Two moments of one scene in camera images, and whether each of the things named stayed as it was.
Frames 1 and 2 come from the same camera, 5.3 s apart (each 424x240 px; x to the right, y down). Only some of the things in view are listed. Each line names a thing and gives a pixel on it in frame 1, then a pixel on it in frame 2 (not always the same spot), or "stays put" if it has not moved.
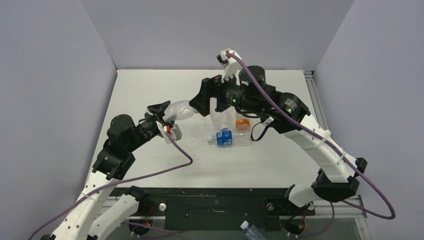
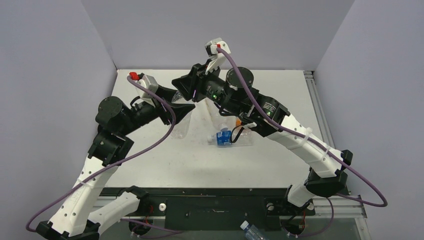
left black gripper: x=159 y=110 to x=163 y=113
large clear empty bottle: x=224 y=120 stays put
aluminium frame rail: x=318 y=105 stays put
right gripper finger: x=201 y=102 to x=186 y=85
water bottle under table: x=252 y=233 stays put
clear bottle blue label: x=227 y=138 stays put
